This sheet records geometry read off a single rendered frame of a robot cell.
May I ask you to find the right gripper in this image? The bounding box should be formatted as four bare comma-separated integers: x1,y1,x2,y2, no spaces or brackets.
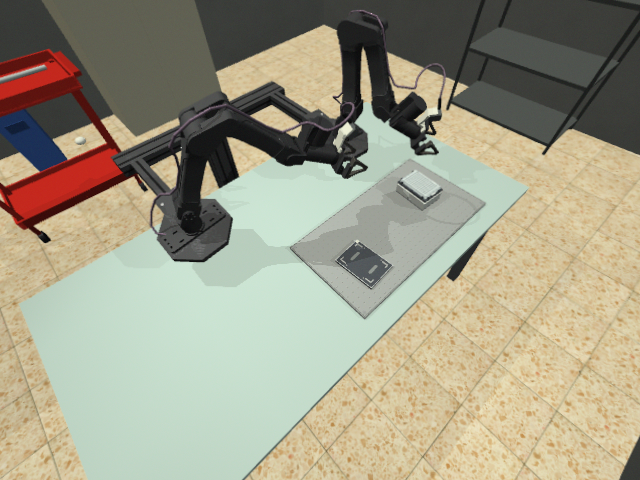
317,123,368,179

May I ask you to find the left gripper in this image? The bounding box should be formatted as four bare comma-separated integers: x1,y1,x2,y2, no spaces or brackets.
402,107,439,156

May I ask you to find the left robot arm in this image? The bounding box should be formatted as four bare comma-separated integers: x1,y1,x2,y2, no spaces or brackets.
335,9,427,137

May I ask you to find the white well plate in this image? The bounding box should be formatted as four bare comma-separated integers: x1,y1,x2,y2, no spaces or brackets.
401,170,440,199

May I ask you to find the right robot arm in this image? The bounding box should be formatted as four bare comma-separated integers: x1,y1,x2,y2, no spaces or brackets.
161,91,332,253

